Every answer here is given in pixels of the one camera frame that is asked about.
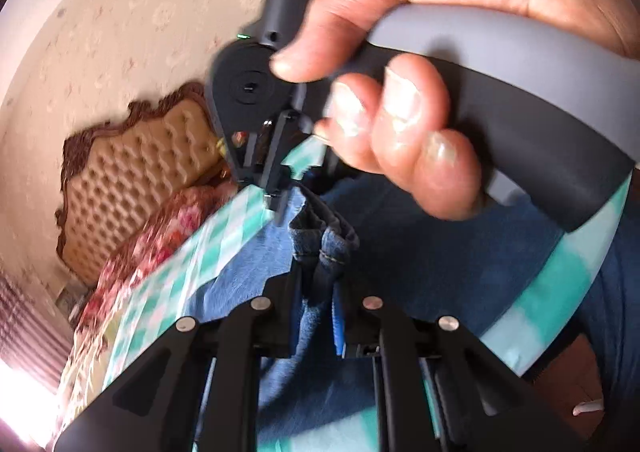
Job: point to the blue denim pants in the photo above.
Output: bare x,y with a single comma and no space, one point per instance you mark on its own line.
425,272

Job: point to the pink curtain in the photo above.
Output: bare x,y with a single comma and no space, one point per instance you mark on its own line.
25,322

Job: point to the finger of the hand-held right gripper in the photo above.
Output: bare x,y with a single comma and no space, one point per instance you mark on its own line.
277,152

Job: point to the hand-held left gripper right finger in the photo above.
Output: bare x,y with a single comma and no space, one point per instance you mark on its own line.
340,332

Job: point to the teal checked tablecloth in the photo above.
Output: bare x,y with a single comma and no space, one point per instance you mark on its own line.
530,302

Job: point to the tufted leather bed headboard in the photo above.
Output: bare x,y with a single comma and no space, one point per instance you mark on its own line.
130,182

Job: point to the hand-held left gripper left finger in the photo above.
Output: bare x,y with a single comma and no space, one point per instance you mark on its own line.
280,322

